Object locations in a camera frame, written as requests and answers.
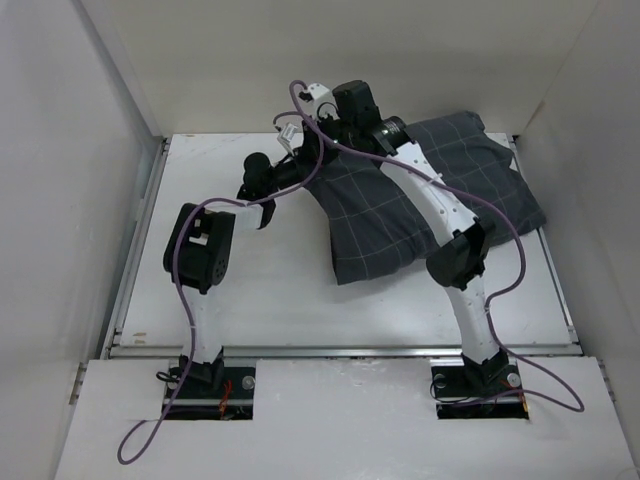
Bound aluminium rail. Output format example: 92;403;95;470
508;135;583;352
102;343;584;359
93;137;171;360

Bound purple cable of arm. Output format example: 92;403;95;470
117;110;331;464
289;78;586;412

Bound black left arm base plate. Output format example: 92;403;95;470
156;366;256;421

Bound dark grey checked pillowcase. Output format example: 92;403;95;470
307;111;546;285

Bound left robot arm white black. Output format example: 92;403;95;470
163;146;325;397

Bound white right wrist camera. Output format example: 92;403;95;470
298;83;338;120

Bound aluminium right side rail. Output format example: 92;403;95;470
508;135;583;352

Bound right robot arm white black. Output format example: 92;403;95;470
299;80;508;394

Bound aluminium left side rail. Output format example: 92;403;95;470
93;137;171;360

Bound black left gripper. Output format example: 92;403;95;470
265;161;342;197

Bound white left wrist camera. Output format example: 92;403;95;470
274;119;304;154

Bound aluminium front rail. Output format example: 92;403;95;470
102;343;584;359

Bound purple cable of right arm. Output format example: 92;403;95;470
289;78;586;412

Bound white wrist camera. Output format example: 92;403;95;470
298;83;338;120
274;119;304;154

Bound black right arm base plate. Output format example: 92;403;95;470
429;359;529;420

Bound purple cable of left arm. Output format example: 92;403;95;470
117;110;331;464

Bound white front cover board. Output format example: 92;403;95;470
57;357;639;479

